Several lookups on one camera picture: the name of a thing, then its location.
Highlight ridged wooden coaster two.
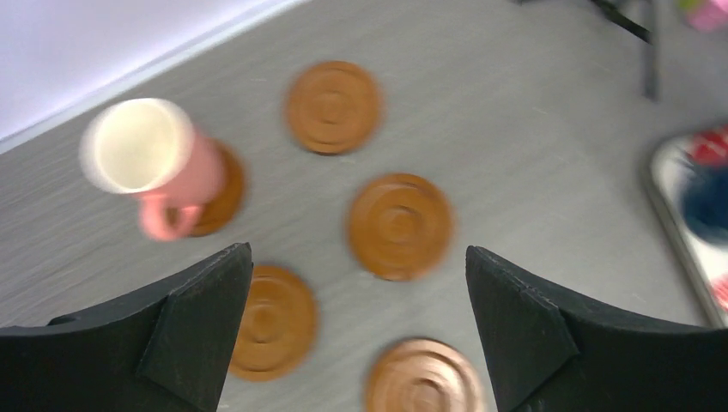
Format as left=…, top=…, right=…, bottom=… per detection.
left=283, top=60, right=385, bottom=155

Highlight white strawberry serving tray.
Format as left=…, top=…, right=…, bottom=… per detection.
left=642, top=124, right=727, bottom=328

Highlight pink mug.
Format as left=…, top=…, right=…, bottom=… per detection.
left=78, top=98, right=227, bottom=241

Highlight ridged wooden coaster three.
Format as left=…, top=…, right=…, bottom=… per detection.
left=228, top=264, right=319, bottom=382

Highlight glossy amber wooden coaster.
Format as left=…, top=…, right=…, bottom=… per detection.
left=363, top=338, right=487, bottom=412

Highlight ridged wooden coaster four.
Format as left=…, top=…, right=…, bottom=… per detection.
left=347, top=173, right=455, bottom=282

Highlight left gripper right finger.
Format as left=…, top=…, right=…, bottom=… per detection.
left=465, top=245, right=727, bottom=411

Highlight black tripod microphone stand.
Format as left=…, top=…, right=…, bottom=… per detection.
left=514, top=0, right=664, bottom=102

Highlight ridged wooden coaster one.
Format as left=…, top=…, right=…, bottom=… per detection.
left=191, top=141, right=247, bottom=237

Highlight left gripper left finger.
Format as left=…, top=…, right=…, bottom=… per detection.
left=1, top=243, right=253, bottom=411

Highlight pink yellow green toy block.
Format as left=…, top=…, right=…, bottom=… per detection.
left=677, top=0, right=727, bottom=32

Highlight dark blue mug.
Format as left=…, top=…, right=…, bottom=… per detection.
left=681, top=167, right=727, bottom=246

